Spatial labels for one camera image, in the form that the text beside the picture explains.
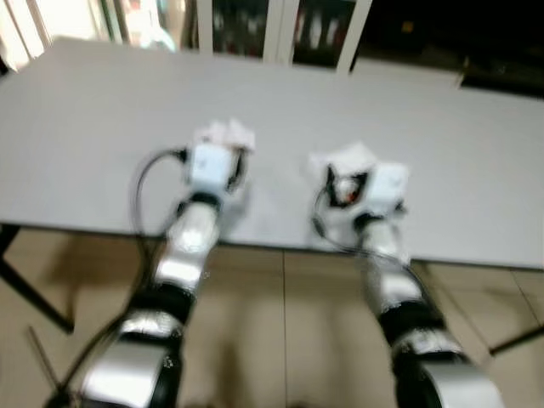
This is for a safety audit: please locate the white plastic tissue packet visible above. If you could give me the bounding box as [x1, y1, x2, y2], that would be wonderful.
[307, 142, 380, 180]

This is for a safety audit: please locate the white tissue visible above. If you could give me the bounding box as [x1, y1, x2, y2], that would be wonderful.
[193, 118, 257, 155]

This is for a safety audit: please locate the white framed glass cabinet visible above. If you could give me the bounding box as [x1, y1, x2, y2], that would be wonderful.
[100, 0, 375, 74]

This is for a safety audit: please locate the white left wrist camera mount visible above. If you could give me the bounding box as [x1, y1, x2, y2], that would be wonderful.
[187, 143, 247, 201]

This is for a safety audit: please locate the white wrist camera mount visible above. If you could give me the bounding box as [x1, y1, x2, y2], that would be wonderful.
[187, 143, 247, 201]
[361, 163, 411, 215]

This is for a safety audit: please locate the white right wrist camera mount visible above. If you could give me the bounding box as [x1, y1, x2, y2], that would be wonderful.
[361, 163, 411, 215]

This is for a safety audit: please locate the white table black frame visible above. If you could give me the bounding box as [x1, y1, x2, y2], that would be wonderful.
[0, 36, 544, 356]

